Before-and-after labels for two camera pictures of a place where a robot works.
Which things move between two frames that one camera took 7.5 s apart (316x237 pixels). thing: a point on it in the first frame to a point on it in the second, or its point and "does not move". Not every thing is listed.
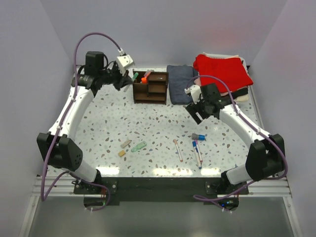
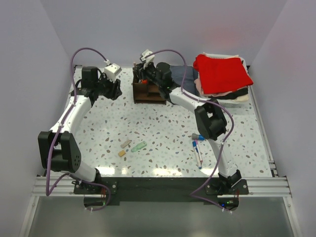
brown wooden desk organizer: (154, 91) does not move
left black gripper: (124, 80) to (115, 91)
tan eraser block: (122, 153) does not move
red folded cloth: (231, 71) does not move
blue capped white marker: (194, 145) does not move
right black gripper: (193, 109) to (141, 71)
